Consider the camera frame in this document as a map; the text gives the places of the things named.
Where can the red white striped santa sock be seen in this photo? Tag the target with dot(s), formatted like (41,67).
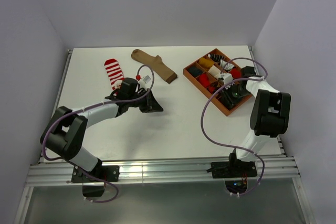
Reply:
(114,73)

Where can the mustard yellow rolled sock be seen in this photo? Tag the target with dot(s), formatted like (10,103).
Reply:
(205,63)

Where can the argyle patterned sock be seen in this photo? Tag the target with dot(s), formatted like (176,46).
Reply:
(213,87)

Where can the dark teal rolled sock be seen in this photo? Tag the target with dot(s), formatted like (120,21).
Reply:
(195,71)

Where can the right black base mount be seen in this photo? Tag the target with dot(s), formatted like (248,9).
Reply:
(237,170)

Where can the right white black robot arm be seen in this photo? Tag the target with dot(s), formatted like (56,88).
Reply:
(269,116)

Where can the cream rolled sock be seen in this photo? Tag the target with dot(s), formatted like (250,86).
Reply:
(215,72)

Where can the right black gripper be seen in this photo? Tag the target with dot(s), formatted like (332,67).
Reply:
(228,101)

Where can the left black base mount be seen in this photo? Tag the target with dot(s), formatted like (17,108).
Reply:
(96,182)

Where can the aluminium frame rail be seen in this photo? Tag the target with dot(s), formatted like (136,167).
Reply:
(163,160)

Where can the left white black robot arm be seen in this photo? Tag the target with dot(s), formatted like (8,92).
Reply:
(66,129)

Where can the red rolled sock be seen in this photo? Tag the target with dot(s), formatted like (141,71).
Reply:
(236,73)
(204,80)

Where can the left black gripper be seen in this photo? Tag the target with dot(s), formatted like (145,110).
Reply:
(150,105)

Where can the orange compartment organizer tray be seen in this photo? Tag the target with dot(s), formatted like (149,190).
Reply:
(216,99)

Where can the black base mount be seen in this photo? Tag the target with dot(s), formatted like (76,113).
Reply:
(237,170)
(96,182)

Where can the tan beige sock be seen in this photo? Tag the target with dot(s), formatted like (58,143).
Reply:
(156,64)

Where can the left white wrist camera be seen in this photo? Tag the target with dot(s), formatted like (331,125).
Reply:
(144,80)

